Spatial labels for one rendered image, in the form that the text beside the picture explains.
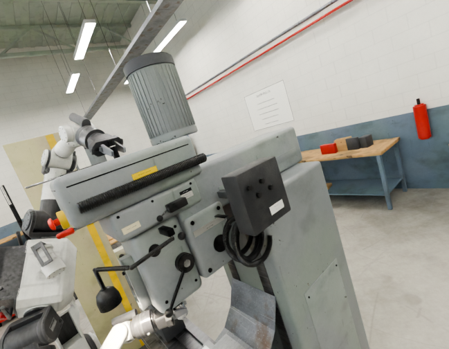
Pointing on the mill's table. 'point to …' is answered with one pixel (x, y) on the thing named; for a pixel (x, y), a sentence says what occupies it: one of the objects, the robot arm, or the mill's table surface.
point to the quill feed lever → (185, 264)
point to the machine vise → (224, 343)
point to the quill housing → (162, 265)
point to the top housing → (122, 167)
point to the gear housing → (148, 212)
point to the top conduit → (139, 183)
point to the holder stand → (169, 328)
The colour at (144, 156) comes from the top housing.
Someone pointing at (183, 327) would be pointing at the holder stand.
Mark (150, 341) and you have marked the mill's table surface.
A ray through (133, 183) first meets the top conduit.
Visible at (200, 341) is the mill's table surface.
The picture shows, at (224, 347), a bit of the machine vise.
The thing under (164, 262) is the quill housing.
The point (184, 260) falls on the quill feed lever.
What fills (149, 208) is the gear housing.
